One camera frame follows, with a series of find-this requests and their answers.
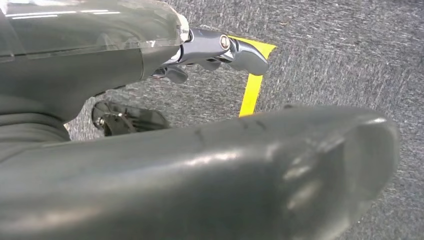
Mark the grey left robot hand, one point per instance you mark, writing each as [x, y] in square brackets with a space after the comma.
[165, 185]

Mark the black robot foot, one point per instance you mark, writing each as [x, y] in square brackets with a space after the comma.
[142, 119]

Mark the yellow floor tape square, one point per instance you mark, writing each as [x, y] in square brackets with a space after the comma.
[251, 96]

